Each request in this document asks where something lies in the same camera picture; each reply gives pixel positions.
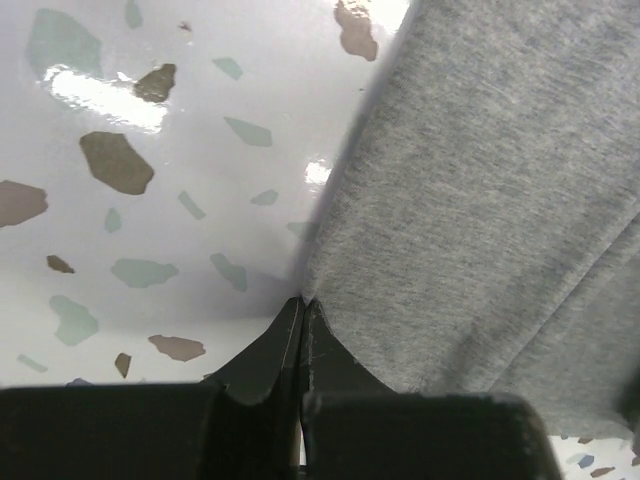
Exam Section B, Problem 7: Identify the grey t shirt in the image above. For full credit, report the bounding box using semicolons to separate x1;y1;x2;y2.
305;1;639;438

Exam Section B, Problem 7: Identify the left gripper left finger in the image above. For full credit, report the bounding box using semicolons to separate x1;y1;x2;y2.
1;298;304;479

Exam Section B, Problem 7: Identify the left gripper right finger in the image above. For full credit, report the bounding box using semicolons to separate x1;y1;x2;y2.
301;301;562;480

